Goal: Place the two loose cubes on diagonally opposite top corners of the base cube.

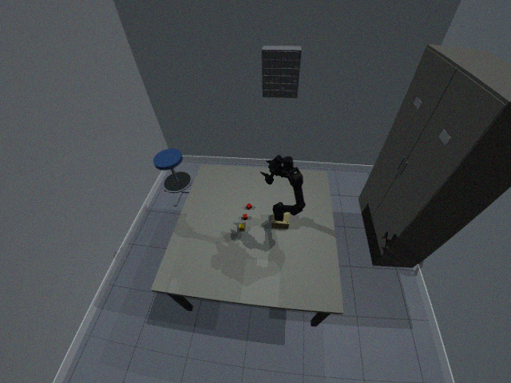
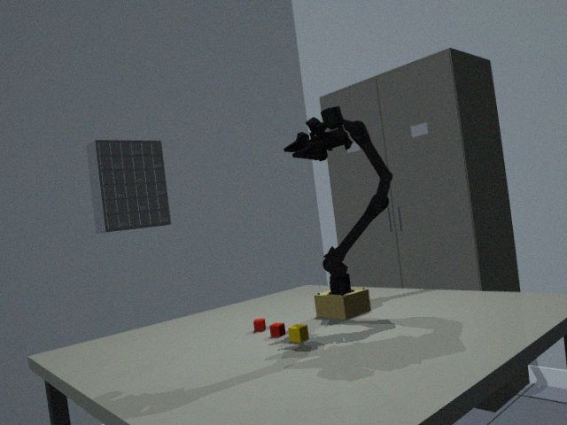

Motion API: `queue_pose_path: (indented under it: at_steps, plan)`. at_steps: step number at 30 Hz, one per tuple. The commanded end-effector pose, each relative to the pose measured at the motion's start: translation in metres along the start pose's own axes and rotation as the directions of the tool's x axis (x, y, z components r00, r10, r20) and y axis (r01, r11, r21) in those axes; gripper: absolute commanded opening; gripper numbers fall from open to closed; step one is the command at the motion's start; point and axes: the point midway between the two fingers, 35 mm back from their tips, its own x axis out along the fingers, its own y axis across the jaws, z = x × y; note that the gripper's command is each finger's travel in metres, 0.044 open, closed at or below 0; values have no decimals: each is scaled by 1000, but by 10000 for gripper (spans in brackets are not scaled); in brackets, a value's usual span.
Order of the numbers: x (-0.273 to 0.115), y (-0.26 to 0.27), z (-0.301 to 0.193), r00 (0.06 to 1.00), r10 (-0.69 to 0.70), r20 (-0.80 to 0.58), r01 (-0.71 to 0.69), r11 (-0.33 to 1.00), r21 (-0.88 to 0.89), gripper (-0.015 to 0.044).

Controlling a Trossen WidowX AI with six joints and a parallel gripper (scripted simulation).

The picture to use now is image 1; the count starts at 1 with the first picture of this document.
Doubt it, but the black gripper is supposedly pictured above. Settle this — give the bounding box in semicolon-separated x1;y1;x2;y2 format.
260;155;283;184

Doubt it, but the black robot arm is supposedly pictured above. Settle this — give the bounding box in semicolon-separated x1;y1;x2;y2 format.
268;156;306;222

